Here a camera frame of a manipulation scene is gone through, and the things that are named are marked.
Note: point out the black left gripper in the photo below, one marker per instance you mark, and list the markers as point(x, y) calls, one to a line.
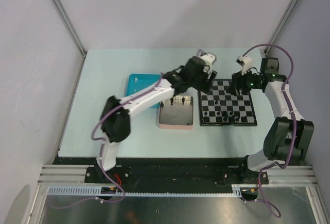
point(205, 85)

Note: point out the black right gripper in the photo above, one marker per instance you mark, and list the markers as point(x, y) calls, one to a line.
point(237, 80)

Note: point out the black chess piece twelfth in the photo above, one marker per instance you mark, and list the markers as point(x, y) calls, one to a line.
point(231, 119)

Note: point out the pink plastic tray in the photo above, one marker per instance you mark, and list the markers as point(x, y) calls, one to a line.
point(177, 117)

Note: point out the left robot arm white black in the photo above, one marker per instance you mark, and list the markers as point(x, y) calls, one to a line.
point(114, 125)

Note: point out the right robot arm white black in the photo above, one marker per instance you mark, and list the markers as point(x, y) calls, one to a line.
point(289, 137)

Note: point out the black chess pieces cluster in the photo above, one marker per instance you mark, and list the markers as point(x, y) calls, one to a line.
point(173, 101)

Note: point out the black silver chessboard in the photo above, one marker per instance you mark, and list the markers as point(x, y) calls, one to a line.
point(241, 105)

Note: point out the blue plastic tray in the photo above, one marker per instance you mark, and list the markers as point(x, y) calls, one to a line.
point(144, 81)

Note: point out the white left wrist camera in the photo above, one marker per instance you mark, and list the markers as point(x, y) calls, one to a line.
point(208, 58)

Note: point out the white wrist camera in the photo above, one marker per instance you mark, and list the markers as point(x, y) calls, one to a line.
point(246, 63)
point(208, 58)

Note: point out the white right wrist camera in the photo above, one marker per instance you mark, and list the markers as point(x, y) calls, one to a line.
point(246, 63)

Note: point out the aluminium frame post right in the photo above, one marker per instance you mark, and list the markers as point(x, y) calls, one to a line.
point(284, 21)

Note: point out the aluminium frame post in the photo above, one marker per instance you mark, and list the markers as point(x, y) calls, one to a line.
point(59, 7)
point(284, 21)

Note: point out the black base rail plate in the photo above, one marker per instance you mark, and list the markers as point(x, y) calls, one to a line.
point(170, 175)

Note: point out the aluminium frame post left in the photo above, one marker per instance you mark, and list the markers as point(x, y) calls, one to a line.
point(59, 7)

